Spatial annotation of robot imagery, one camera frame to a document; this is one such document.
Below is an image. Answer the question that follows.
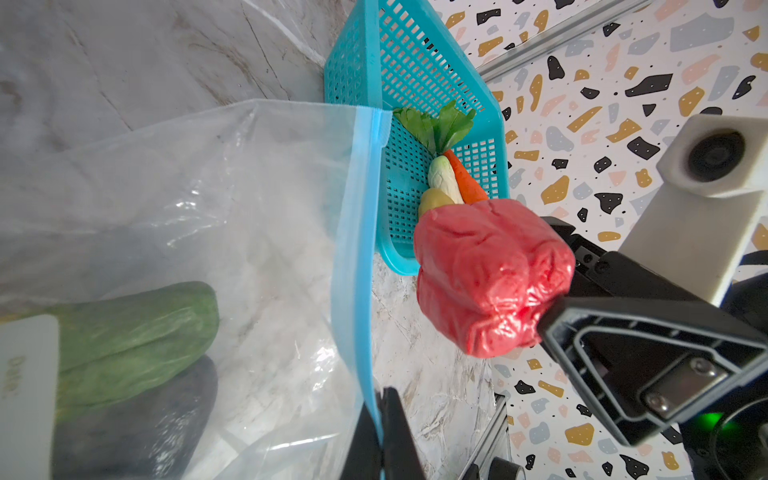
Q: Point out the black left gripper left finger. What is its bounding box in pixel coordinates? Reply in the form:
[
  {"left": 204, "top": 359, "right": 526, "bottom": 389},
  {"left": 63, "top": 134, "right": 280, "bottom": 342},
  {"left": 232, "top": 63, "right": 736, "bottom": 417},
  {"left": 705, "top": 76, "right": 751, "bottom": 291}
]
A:
[{"left": 339, "top": 405, "right": 382, "bottom": 480}]

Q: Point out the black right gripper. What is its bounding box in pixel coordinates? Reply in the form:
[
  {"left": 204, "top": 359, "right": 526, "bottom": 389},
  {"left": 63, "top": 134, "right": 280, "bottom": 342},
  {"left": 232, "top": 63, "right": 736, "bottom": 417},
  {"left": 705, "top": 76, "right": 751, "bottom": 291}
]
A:
[{"left": 538, "top": 217, "right": 767, "bottom": 479}]

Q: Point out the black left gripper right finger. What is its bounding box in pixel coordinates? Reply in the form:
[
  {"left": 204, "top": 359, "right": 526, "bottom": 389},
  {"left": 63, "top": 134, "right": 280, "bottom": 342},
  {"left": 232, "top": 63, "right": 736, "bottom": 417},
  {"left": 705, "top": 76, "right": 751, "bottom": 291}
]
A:
[{"left": 381, "top": 387, "right": 426, "bottom": 480}]

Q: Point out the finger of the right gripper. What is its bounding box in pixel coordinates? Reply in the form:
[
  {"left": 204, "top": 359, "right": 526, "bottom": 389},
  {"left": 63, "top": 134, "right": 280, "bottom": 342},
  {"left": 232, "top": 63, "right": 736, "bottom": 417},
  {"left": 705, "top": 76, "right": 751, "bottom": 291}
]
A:
[{"left": 542, "top": 216, "right": 584, "bottom": 264}]

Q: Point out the red strawberry toy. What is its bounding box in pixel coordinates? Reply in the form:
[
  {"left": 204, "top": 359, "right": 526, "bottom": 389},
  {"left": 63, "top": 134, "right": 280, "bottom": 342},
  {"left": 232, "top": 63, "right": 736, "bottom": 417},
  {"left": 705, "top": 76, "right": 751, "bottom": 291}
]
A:
[{"left": 414, "top": 199, "right": 575, "bottom": 359}]

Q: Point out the dark avocado toy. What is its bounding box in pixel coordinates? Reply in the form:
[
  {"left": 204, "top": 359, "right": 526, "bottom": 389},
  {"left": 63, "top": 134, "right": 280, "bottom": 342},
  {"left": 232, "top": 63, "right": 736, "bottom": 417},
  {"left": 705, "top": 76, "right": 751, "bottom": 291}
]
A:
[{"left": 52, "top": 356, "right": 218, "bottom": 479}]

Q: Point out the clear zip top bag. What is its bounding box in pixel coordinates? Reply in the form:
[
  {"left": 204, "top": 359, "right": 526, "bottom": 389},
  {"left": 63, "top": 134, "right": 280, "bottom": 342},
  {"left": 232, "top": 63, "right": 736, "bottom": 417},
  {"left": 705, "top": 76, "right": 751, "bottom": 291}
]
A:
[{"left": 1, "top": 100, "right": 392, "bottom": 479}]

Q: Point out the dark eggplant toy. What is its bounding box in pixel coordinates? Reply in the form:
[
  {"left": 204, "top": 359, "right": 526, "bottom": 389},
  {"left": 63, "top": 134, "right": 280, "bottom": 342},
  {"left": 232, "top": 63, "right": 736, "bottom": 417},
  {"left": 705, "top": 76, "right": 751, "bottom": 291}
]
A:
[{"left": 1, "top": 281, "right": 220, "bottom": 423}]

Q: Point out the orange carrot toy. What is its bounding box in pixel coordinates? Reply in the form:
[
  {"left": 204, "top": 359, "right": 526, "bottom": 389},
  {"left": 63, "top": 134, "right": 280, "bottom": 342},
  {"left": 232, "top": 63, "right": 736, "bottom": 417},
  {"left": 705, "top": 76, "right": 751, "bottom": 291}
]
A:
[{"left": 444, "top": 150, "right": 489, "bottom": 204}]

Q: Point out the white radish toy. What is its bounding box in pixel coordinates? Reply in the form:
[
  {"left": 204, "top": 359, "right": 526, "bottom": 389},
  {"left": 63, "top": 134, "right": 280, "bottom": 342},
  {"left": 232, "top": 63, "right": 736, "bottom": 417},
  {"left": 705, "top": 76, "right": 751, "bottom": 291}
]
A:
[{"left": 427, "top": 155, "right": 464, "bottom": 204}]

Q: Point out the green lettuce toy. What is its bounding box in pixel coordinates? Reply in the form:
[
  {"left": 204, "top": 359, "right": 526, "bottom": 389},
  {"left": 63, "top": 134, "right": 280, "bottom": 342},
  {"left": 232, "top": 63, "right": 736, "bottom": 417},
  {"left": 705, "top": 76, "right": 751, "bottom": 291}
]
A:
[{"left": 394, "top": 101, "right": 476, "bottom": 157}]

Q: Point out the teal plastic basket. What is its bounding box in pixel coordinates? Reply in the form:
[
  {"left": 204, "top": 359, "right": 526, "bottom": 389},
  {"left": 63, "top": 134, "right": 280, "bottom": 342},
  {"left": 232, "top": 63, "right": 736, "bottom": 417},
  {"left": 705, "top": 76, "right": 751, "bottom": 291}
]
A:
[{"left": 324, "top": 1, "right": 510, "bottom": 276}]

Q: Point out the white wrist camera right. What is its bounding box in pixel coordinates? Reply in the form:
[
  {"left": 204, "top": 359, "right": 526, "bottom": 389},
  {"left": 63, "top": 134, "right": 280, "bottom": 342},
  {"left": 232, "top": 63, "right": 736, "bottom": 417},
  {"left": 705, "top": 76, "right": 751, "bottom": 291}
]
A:
[{"left": 619, "top": 114, "right": 767, "bottom": 305}]

